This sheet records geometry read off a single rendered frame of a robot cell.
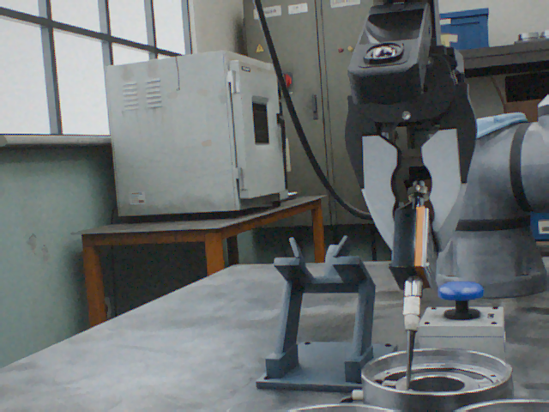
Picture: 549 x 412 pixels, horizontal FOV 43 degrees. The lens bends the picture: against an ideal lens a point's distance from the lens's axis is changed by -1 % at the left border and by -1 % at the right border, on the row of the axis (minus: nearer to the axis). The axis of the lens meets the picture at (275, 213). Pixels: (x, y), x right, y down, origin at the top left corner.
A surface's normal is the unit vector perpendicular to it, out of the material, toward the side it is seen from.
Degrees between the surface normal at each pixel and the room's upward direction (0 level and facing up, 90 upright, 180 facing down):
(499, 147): 58
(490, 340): 90
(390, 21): 32
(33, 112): 90
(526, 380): 0
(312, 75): 90
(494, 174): 93
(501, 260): 72
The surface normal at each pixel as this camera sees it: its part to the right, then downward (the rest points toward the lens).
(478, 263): -0.49, -0.20
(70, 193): 0.94, -0.05
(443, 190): -0.36, 0.10
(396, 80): -0.24, 0.61
